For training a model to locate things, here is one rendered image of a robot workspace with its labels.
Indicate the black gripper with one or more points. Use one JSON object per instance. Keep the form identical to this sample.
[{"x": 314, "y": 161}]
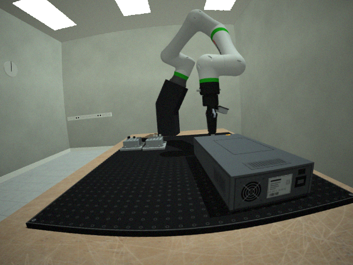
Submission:
[{"x": 211, "y": 101}]

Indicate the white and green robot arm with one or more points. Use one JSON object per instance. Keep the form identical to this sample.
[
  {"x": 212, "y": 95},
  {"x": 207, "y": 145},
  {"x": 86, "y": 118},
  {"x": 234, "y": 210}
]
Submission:
[{"x": 209, "y": 66}]

